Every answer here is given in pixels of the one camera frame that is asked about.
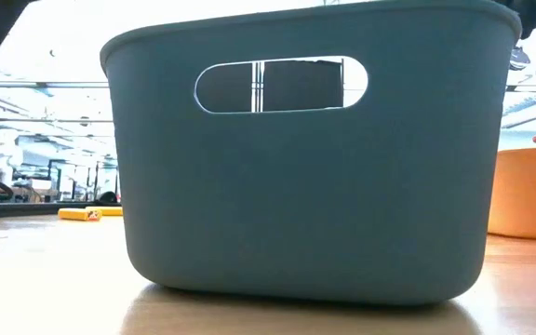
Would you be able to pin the teal plastic bin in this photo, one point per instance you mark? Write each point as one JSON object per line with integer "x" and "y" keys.
{"x": 296, "y": 209}

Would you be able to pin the black partition panel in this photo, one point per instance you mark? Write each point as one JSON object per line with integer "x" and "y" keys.
{"x": 296, "y": 86}

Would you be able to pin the black dome object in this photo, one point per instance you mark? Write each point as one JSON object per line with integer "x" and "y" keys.
{"x": 108, "y": 198}

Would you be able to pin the yellow plastic bin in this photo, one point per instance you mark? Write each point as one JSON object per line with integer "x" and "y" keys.
{"x": 514, "y": 195}

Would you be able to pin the white machine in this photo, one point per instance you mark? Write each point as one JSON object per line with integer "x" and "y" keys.
{"x": 5, "y": 153}

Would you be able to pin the black aluminium table frame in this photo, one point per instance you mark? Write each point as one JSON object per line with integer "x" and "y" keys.
{"x": 7, "y": 210}

